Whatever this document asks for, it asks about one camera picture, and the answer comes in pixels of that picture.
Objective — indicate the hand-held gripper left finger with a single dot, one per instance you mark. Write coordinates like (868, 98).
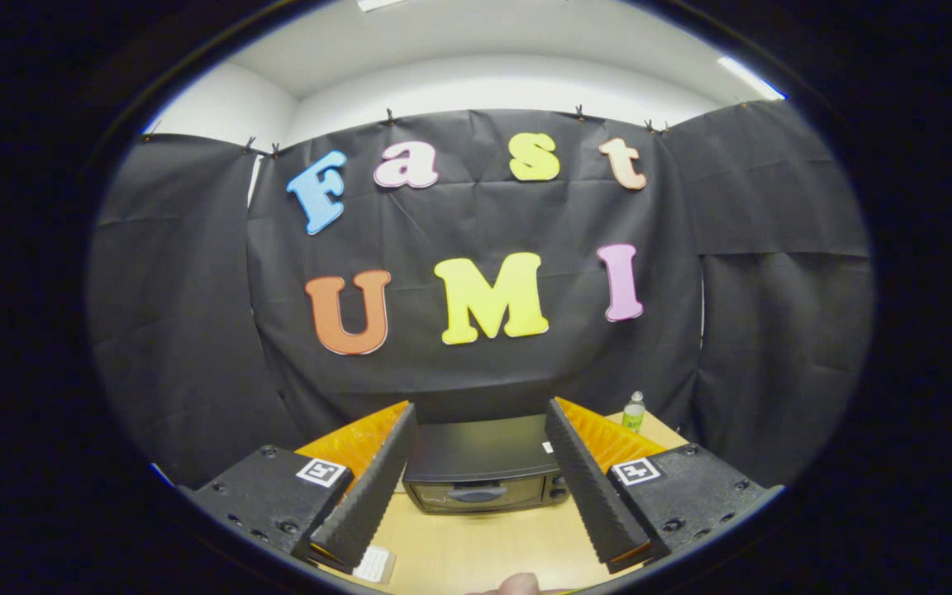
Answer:
(364, 496)

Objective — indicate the black toaster oven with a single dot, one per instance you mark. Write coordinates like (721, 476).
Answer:
(476, 446)

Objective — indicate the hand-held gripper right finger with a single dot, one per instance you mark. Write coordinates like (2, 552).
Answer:
(596, 487)

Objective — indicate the long ceiling light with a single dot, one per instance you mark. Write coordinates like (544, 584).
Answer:
(753, 78)

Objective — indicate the white plate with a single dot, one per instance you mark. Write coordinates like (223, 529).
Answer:
(374, 565)

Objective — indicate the wide ceiling light panel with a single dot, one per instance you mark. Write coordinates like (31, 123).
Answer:
(377, 3)

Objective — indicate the green plastic bottle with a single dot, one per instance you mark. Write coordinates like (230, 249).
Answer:
(633, 416)

